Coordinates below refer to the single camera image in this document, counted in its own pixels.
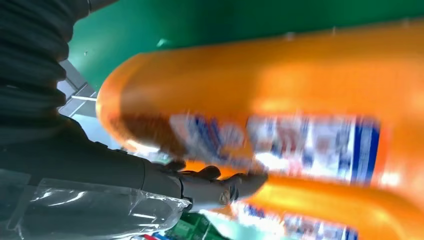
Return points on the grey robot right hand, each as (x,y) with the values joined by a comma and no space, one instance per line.
(82,179)

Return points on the green table mat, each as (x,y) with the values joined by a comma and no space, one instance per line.
(198,20)

